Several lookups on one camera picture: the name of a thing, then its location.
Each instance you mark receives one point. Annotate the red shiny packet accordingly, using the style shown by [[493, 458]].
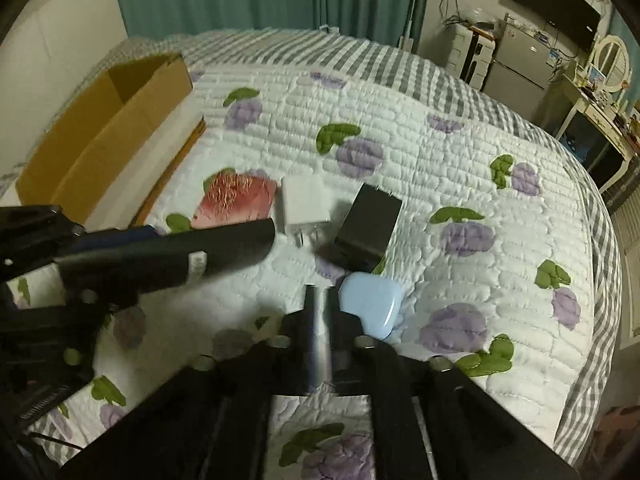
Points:
[[230, 197]]

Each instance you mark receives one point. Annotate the black power adapter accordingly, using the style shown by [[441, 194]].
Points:
[[365, 230]]

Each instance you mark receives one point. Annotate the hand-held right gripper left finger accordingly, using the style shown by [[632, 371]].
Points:
[[295, 345]]

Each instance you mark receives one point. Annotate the cream dressing table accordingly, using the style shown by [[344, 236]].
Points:
[[595, 120]]

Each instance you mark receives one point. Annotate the light blue plastic case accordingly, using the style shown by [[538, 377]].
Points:
[[372, 305]]

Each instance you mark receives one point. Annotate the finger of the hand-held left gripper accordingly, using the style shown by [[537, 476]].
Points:
[[112, 297], [131, 236]]

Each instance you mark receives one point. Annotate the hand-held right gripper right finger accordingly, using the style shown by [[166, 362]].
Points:
[[346, 345]]

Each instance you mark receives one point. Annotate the brown cardboard box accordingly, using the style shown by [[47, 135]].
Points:
[[95, 130]]

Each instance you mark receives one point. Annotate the black tube with white label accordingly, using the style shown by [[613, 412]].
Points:
[[200, 250]]

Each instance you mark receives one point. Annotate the white charger plug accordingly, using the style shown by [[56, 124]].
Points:
[[302, 205]]

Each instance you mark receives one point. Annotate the floral quilted bedspread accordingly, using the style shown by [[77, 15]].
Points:
[[450, 160]]

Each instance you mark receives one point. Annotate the white drawer cabinet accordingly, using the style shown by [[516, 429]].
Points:
[[467, 55]]

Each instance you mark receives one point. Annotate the black wall television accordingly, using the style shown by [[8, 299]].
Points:
[[555, 0]]

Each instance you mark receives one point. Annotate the white oval vanity mirror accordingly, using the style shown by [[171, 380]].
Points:
[[611, 57]]

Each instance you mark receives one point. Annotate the silver refrigerator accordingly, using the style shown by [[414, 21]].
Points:
[[517, 65]]

